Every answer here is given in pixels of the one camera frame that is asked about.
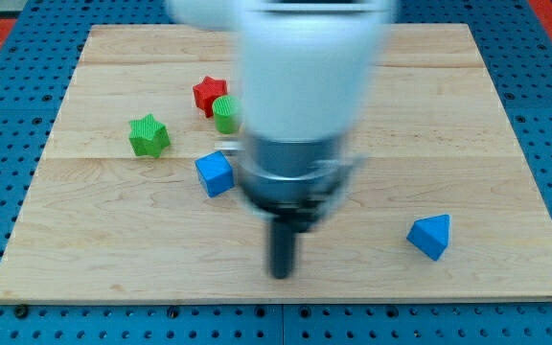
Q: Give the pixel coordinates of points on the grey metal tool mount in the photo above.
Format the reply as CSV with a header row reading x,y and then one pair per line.
x,y
297,183

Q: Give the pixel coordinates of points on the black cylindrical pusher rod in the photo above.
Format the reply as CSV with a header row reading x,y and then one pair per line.
x,y
281,248

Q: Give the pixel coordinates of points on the blue cube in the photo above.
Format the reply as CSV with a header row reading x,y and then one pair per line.
x,y
215,174

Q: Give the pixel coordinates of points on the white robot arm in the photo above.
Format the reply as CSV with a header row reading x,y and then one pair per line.
x,y
303,70

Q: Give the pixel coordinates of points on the green cylinder block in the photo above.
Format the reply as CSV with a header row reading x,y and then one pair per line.
x,y
226,111

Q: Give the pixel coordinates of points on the red star block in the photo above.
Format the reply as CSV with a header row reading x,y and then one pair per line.
x,y
206,92

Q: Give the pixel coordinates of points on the blue triangular prism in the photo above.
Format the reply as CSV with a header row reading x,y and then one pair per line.
x,y
431,235

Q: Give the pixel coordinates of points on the light wooden board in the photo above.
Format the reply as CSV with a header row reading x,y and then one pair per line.
x,y
102,226

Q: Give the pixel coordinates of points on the green star block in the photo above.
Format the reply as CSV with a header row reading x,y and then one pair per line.
x,y
148,137

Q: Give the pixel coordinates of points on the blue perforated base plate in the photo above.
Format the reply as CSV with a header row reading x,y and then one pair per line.
x,y
36,64

